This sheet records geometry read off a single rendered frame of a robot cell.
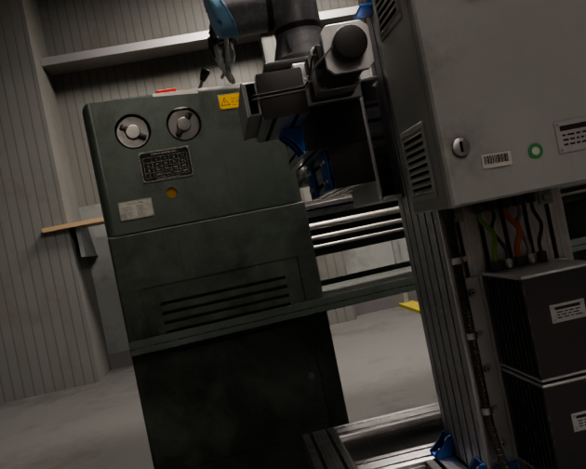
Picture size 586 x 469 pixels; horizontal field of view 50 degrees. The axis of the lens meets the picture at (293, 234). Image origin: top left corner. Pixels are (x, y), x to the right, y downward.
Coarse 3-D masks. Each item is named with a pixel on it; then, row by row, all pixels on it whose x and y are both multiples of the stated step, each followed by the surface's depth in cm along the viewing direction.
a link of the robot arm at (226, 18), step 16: (208, 0) 146; (224, 0) 146; (240, 0) 146; (256, 0) 147; (208, 16) 154; (224, 16) 146; (240, 16) 147; (256, 16) 148; (224, 32) 149; (240, 32) 150; (256, 32) 152
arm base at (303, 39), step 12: (288, 24) 148; (300, 24) 148; (312, 24) 149; (276, 36) 152; (288, 36) 148; (300, 36) 147; (312, 36) 148; (276, 48) 152; (288, 48) 149; (300, 48) 147; (276, 60) 150
